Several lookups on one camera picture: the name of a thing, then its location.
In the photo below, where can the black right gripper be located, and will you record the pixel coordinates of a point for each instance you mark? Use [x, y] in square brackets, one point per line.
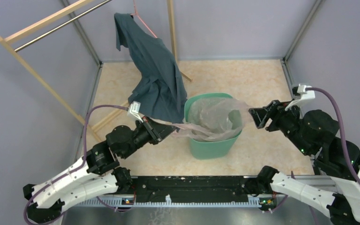
[274, 110]

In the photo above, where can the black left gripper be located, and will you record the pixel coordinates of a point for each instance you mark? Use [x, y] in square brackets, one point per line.
[162, 129]

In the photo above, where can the pink plastic trash bag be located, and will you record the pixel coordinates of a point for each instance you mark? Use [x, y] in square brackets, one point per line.
[213, 119]

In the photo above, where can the green plastic trash bin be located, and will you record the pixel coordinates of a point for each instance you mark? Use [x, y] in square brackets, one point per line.
[209, 150]

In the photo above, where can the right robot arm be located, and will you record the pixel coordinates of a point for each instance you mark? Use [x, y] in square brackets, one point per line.
[314, 134]

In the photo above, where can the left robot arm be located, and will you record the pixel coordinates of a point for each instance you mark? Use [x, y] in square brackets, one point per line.
[96, 173]

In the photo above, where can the dark teal shirt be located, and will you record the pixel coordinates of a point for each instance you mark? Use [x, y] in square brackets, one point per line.
[161, 91]

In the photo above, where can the pink clothes hanger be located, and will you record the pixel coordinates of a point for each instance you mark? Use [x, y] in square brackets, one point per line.
[136, 14]

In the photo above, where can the wooden clothes rack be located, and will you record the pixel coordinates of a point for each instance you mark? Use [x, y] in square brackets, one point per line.
[48, 55]

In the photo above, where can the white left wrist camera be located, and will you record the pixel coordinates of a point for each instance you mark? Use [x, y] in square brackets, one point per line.
[133, 111]

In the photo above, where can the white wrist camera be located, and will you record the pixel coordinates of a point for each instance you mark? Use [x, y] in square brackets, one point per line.
[301, 96]
[133, 111]

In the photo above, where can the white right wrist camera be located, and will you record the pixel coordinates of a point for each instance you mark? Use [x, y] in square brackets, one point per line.
[301, 96]

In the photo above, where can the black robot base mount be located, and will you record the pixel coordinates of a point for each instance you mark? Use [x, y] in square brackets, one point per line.
[197, 189]

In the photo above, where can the grey slotted cable duct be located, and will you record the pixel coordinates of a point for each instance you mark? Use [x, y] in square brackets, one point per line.
[115, 201]

